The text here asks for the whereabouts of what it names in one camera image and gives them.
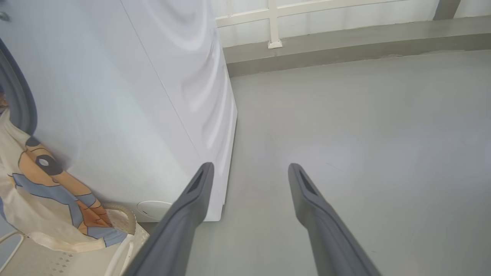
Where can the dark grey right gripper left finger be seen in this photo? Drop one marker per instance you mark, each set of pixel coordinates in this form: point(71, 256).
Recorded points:
point(180, 230)

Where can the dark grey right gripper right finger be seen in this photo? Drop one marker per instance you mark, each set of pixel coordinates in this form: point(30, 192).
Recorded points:
point(330, 237)

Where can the cream garment with cartoon print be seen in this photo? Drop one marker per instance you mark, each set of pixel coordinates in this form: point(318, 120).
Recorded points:
point(38, 191)

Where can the cream perforated laundry basket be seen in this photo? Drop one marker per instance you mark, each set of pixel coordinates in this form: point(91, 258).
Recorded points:
point(57, 262)

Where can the white front-load washing machine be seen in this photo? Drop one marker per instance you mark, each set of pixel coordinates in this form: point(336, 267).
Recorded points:
point(115, 96)

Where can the grey rubber door gasket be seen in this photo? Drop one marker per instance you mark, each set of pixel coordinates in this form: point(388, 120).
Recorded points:
point(21, 103)

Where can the round white filter cover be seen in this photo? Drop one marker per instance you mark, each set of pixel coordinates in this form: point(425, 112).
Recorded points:
point(153, 210)

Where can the white metal railing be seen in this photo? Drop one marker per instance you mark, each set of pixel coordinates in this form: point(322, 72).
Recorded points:
point(273, 23)

